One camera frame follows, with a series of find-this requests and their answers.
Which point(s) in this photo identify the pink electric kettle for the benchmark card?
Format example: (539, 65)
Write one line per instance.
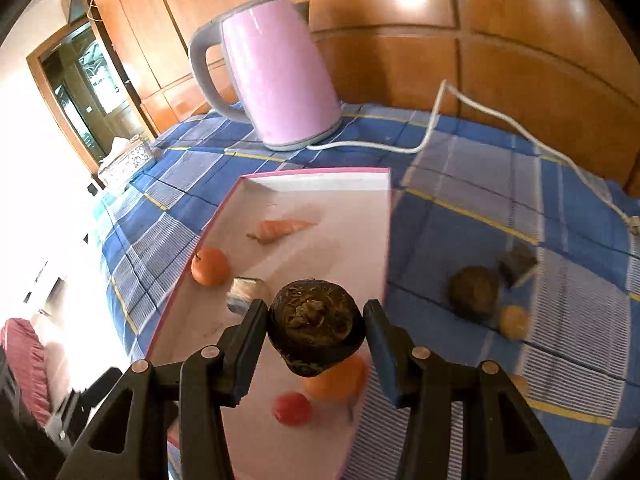
(280, 70)

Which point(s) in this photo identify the blue checked tablecloth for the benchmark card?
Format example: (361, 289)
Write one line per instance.
(475, 200)

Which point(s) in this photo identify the pink-edged white tray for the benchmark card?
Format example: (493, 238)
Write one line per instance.
(340, 240)

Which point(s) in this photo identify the small yellow-green fruit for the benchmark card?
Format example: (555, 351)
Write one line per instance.
(514, 321)

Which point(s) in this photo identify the small orange carrot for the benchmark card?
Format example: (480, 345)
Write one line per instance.
(277, 229)

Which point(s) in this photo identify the orange mandarin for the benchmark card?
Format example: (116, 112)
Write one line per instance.
(210, 266)
(340, 380)

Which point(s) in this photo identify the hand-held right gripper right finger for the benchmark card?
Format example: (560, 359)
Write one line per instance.
(385, 360)

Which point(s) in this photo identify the dark brown round taro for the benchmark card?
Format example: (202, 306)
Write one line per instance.
(315, 325)
(474, 292)

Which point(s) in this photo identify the patterned silver tissue box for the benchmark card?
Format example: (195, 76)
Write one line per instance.
(125, 162)

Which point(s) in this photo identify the red striped cloth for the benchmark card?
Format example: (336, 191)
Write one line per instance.
(22, 360)

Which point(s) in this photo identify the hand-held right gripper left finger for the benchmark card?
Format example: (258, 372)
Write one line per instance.
(247, 360)

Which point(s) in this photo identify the cut brown taro piece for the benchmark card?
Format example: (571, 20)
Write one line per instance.
(245, 294)
(517, 262)

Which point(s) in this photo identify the wooden wardrobe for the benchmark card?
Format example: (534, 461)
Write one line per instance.
(400, 55)

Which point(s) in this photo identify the wooden glass-panel door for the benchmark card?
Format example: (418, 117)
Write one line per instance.
(85, 90)

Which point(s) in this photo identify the red cherry tomato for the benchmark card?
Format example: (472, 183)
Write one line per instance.
(291, 409)

